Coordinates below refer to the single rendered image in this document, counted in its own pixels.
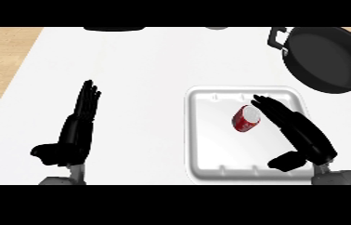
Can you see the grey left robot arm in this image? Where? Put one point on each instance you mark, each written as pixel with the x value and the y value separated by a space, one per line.
pixel 68 175

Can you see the black pot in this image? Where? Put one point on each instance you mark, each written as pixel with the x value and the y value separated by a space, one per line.
pixel 320 58

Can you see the grey round object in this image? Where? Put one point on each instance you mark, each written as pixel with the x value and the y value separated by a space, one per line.
pixel 217 28

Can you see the black round object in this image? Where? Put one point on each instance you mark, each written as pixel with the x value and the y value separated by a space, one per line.
pixel 114 28

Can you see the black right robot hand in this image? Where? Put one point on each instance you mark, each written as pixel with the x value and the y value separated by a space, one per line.
pixel 299 132

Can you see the white plastic tray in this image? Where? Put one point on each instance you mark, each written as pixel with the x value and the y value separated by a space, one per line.
pixel 214 151

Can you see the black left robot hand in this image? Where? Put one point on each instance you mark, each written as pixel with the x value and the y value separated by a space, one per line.
pixel 77 132

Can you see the red can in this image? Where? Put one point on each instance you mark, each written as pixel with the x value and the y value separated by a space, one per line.
pixel 245 118

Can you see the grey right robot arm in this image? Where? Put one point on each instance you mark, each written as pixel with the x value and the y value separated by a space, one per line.
pixel 330 175

